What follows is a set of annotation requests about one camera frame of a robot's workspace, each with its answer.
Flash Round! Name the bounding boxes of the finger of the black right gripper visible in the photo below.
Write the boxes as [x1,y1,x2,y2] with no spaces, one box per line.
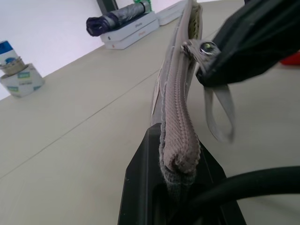
[213,0,300,50]
[195,23,300,88]

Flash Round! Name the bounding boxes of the small clear tape roll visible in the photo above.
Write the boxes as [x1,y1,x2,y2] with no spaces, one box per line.
[0,55,25,76]

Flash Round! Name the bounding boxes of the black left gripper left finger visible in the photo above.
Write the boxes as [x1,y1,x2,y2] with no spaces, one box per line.
[119,123,165,225]

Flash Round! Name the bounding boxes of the white phone box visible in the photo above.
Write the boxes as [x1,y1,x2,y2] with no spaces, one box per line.
[100,11,157,43]
[104,19,160,51]

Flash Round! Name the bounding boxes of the red object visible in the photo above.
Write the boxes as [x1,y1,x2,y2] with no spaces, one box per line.
[279,50,300,68]

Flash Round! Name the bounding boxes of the green white packet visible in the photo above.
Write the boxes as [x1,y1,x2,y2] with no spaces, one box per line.
[133,0,153,13]

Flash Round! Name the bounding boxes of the grey grid zip pouch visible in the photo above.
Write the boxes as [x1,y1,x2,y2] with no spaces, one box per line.
[149,0,235,205]

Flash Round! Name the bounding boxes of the white tape roll green print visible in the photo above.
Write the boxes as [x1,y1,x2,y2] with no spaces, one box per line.
[0,63,45,98]

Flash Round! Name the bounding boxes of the flat white box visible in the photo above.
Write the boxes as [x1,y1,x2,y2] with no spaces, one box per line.
[155,0,188,26]

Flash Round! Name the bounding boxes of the dark folded umbrella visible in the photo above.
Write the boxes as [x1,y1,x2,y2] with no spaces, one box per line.
[86,0,152,38]

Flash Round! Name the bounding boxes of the black box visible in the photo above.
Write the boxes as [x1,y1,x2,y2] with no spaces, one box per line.
[97,0,118,13]

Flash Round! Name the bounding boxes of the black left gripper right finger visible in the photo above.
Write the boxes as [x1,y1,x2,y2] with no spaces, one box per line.
[178,140,247,225]

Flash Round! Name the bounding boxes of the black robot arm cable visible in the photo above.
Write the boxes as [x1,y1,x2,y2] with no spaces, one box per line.
[187,165,300,211]

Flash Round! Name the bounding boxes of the blue and white carton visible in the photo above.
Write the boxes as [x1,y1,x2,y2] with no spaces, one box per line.
[0,40,15,65]

